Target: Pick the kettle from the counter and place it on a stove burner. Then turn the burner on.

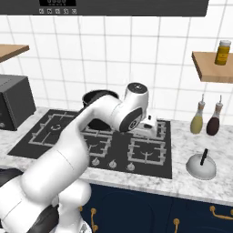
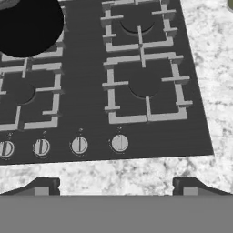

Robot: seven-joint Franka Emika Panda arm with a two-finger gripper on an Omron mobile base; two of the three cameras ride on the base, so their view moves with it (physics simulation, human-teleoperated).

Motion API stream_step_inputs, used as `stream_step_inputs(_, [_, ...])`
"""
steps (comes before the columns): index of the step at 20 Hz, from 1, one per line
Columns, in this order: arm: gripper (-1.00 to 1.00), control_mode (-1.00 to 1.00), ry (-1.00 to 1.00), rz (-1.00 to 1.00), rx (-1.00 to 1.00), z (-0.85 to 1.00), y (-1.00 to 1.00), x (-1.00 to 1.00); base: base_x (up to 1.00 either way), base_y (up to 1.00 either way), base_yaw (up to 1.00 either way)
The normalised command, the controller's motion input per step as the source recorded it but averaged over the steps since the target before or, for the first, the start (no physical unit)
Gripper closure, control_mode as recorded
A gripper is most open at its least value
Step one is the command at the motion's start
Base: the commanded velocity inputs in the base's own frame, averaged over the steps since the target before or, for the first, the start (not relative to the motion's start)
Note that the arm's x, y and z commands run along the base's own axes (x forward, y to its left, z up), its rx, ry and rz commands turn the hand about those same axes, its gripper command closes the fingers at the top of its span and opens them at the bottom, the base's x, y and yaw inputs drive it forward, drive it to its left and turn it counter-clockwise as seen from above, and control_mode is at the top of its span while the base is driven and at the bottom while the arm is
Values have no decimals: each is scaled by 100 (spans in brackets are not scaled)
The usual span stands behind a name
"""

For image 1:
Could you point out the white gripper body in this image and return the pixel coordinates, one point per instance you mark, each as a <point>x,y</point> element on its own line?
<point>149,124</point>

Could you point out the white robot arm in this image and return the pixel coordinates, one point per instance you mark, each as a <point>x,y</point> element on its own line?
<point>60,157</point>

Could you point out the black gas hob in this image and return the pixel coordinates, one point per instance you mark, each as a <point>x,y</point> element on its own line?
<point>121,151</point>

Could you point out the silver hob knob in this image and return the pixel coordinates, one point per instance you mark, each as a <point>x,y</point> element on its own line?
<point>130,166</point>
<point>113,164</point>
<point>95,161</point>

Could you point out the yellow oil bottle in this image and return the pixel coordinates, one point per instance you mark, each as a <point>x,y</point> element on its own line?
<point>197,123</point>

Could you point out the dark red sauce bottle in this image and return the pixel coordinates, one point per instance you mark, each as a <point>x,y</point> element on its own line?
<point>213,125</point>

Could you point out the navy cupboard door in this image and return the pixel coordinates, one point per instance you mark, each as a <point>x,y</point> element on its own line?
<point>130,209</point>

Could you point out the yellow spice jar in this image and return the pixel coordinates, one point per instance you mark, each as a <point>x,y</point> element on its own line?
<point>223,54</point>

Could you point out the navy drawer front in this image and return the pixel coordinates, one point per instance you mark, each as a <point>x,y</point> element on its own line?
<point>197,217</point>

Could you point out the black range hood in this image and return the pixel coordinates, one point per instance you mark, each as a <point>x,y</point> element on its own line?
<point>121,7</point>

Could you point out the black toaster oven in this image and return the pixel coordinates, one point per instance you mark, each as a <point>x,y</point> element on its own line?
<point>15,101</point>

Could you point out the wooden wall shelf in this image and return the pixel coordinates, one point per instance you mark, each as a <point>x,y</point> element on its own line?
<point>10,51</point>
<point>212,66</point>

